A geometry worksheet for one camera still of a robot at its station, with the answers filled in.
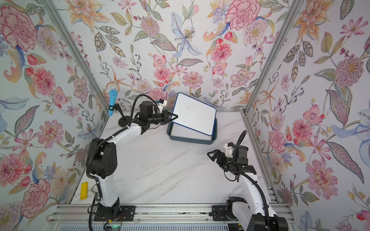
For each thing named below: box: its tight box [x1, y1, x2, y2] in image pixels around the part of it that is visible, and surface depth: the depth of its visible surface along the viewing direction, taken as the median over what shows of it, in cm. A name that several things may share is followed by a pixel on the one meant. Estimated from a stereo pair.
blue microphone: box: [108, 89, 118, 117], surface depth 95 cm
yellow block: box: [79, 181, 89, 200], surface depth 83 cm
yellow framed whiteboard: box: [170, 121, 213, 141], surface depth 94 cm
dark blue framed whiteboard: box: [171, 92, 217, 137], surface depth 94 cm
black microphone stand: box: [108, 102, 132, 128], surface depth 113 cm
